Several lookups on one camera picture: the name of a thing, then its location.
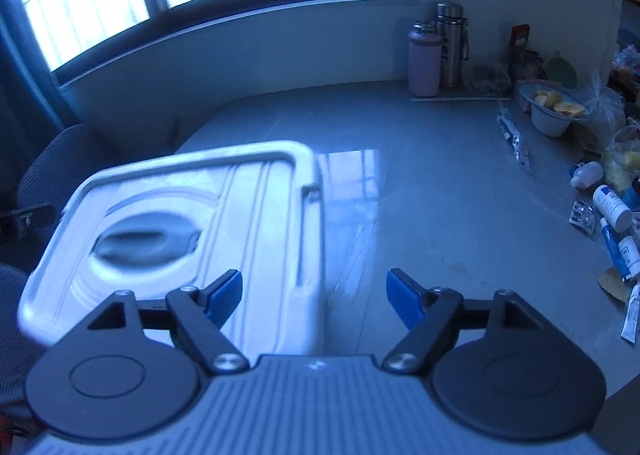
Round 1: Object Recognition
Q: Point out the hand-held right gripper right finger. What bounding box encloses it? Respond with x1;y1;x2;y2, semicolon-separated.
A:
382;267;543;376

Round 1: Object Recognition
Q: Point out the white ointment tube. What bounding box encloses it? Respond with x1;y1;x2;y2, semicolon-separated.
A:
620;282;640;343

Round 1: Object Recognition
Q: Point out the white pill bottle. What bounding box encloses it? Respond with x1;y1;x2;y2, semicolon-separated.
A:
592;184;633;231

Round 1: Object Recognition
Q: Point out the clear plastic bag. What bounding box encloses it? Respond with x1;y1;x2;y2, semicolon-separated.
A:
575;70;628;156

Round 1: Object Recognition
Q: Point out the yellow filled plastic bag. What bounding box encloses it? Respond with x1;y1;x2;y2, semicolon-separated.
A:
602;135;640;196

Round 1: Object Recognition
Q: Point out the green round lid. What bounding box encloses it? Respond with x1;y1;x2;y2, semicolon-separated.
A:
545;51;578;86

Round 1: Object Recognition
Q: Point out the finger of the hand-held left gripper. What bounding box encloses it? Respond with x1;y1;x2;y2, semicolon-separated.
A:
0;202;56;242

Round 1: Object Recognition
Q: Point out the dark plastic bag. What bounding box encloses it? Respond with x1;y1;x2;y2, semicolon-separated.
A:
465;64;513;95

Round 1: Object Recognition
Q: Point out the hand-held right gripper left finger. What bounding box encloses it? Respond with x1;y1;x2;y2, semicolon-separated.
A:
87;269;249;376

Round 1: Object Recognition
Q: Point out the blue curtain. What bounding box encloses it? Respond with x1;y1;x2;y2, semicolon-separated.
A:
0;0;66;136

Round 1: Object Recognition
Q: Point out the steel thermos flask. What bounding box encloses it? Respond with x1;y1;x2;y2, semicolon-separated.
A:
436;2;470;90

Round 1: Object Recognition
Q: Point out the blue and white bottle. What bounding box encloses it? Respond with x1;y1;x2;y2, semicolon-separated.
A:
617;235;640;281

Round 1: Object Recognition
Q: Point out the white bowl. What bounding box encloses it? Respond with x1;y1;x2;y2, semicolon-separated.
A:
517;80;591;138

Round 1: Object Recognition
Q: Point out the brown paper scrap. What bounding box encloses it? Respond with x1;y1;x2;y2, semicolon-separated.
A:
597;267;631;301

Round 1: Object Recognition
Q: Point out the white bin lid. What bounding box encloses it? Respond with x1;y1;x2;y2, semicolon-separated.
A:
17;140;323;351

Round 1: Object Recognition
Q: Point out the red card stand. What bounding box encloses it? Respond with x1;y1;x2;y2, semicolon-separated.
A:
510;24;531;53

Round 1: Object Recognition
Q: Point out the blister pack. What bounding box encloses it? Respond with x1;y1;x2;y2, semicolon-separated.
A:
567;202;597;236

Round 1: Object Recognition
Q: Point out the pink water bottle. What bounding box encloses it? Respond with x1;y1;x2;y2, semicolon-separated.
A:
407;20;444;97

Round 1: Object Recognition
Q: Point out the blue ointment tube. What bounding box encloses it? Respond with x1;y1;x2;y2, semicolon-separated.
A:
599;218;626;281

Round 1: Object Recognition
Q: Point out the small white bottle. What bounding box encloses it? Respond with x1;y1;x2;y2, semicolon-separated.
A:
570;161;605;189

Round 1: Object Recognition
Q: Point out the clear wrapped packet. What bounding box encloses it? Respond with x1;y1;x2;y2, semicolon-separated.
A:
495;102;531;166

